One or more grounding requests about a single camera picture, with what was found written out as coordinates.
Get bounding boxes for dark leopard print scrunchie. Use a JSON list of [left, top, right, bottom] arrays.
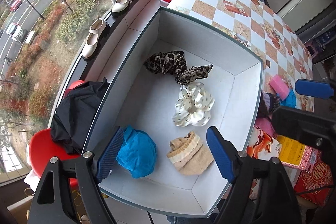
[[143, 50, 187, 75]]

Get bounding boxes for blue cloth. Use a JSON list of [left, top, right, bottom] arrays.
[[280, 89, 297, 109], [116, 126, 157, 178]]

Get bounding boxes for red ornament gift bag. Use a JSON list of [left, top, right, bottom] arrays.
[[293, 161, 335, 207]]

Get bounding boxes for black jacket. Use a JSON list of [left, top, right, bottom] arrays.
[[50, 77, 111, 155]]

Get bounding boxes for white cloth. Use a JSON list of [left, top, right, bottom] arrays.
[[25, 169, 40, 193]]

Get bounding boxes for beige strap shoe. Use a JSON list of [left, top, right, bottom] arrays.
[[82, 18, 109, 59], [111, 0, 135, 17]]

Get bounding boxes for white cardboard box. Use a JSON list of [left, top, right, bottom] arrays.
[[83, 6, 264, 216]]

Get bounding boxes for checkered printed tablecloth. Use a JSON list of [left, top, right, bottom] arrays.
[[167, 0, 315, 113]]

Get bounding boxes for pink sponge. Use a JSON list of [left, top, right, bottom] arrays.
[[255, 118, 276, 138], [269, 75, 290, 98]]

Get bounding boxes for person's jeans leg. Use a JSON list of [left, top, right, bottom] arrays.
[[167, 215, 218, 224]]

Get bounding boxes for purple knitted hat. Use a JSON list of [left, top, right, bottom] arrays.
[[259, 91, 281, 118]]

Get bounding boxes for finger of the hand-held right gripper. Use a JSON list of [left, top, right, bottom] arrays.
[[295, 79, 336, 100], [272, 105, 336, 161]]

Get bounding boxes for red plastic chair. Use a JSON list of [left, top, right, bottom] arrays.
[[29, 80, 84, 188]]

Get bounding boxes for pink plastic stool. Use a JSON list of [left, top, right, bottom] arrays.
[[304, 40, 323, 58]]

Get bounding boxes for beige socks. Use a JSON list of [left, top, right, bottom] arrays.
[[167, 131, 214, 176]]

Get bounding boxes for floral tissue pack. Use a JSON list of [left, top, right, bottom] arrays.
[[246, 126, 282, 161]]

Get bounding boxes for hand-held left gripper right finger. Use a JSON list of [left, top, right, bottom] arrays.
[[206, 126, 301, 224]]

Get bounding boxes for red patterned carton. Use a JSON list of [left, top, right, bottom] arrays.
[[276, 135, 326, 170]]

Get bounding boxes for leopard print bow scrunchie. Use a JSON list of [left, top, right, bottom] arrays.
[[175, 64, 214, 85]]

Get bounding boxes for white dotted satin scrunchie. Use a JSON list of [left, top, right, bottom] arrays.
[[172, 82, 215, 127]]

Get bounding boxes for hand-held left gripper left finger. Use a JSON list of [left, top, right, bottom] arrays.
[[28, 126, 124, 224]]

